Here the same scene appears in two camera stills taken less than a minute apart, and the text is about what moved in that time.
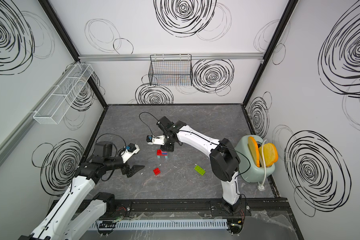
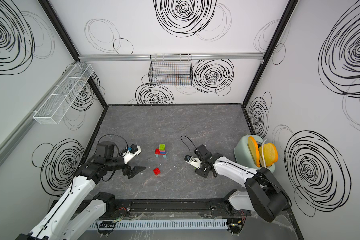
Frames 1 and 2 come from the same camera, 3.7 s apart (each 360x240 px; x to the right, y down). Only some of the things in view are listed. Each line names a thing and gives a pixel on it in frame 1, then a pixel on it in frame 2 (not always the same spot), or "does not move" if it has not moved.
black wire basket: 171,70 does not move
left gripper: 134,168 does not move
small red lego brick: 156,171 does not move
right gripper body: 168,145 to 201,171
